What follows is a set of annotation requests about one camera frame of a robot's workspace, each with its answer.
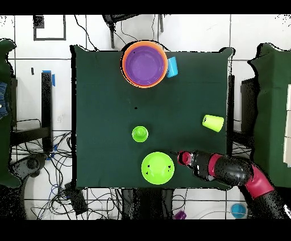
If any green bowl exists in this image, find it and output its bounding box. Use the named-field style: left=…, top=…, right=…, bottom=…
left=141, top=151, right=175, bottom=185

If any yellow-green cup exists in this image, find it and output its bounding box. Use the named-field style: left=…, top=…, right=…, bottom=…
left=202, top=114, right=225, bottom=133

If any green cup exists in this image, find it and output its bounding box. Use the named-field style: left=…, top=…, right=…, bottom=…
left=131, top=126, right=149, bottom=143

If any blue cup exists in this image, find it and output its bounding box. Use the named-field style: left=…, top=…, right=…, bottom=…
left=166, top=56, right=179, bottom=78
left=230, top=202, right=247, bottom=219

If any purple bowl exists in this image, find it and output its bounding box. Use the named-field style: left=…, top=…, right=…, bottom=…
left=124, top=45, right=166, bottom=86

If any orange bowl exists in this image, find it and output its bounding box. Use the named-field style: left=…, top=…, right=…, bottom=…
left=122, top=40, right=169, bottom=89

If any dark green table cloth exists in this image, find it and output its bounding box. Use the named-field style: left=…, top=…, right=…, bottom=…
left=69, top=45, right=235, bottom=189

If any green cloth covered table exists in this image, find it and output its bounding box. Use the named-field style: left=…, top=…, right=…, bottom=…
left=246, top=43, right=291, bottom=188
left=0, top=38, right=22, bottom=189

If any white box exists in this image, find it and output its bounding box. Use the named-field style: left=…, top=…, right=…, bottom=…
left=282, top=84, right=291, bottom=168

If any black power adapter box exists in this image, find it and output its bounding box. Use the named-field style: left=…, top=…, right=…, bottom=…
left=64, top=182, right=89, bottom=216

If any person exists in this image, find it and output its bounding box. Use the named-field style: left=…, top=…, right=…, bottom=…
left=0, top=82, right=10, bottom=120

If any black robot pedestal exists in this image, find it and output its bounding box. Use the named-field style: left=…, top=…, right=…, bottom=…
left=121, top=188, right=174, bottom=220

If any tangle of cables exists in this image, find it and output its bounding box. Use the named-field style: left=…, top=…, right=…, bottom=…
left=13, top=131, right=121, bottom=220

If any black floor cable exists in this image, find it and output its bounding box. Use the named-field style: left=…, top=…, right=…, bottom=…
left=74, top=14, right=99, bottom=51

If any black camera tripod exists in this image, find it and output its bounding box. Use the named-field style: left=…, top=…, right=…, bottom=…
left=102, top=14, right=164, bottom=49

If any grey pedestal foot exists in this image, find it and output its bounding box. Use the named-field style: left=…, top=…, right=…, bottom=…
left=10, top=154, right=48, bottom=180

